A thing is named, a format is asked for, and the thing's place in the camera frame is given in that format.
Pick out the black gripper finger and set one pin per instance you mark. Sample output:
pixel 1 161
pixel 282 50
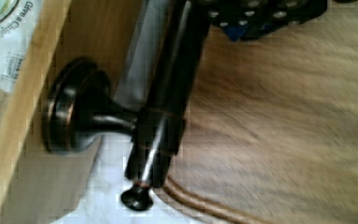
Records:
pixel 248 20

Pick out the wooden drawer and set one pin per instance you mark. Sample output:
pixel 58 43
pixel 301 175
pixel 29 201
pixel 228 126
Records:
pixel 37 187

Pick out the wooden cutting board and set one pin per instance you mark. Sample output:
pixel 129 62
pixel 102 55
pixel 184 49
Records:
pixel 272 128

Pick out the plastic snack bag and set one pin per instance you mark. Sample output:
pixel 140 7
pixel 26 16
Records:
pixel 18 18

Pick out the black drawer handle bar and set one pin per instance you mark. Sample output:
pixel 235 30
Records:
pixel 79 107

